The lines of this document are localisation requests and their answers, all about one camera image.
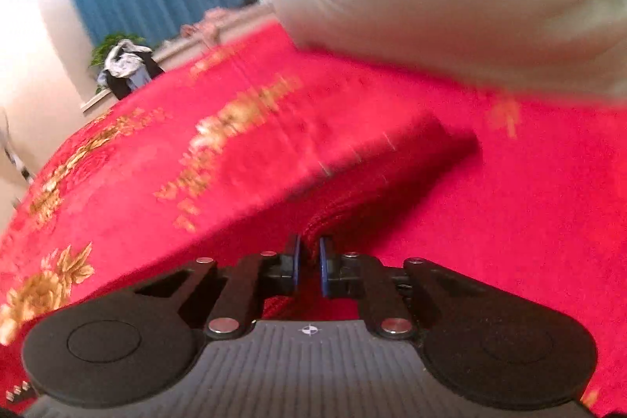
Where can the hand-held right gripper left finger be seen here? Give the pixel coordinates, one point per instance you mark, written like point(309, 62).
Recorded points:
point(295, 264)

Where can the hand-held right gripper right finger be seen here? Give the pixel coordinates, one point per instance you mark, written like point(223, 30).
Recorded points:
point(324, 268)

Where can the dark red knitted sweater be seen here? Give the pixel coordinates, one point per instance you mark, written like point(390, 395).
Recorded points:
point(406, 163)

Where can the pile of dark clothes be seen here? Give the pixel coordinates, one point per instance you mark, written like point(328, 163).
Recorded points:
point(120, 87)

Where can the red floral blanket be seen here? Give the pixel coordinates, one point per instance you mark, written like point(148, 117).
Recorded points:
point(147, 129)

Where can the pink cloth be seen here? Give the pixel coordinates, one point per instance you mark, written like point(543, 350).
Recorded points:
point(205, 26)

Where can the white window ledge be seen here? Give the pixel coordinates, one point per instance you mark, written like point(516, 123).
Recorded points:
point(98, 102)

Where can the grey white garment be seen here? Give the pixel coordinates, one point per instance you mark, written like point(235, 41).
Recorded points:
point(122, 63)

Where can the green potted plant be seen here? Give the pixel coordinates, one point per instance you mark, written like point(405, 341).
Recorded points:
point(99, 53)

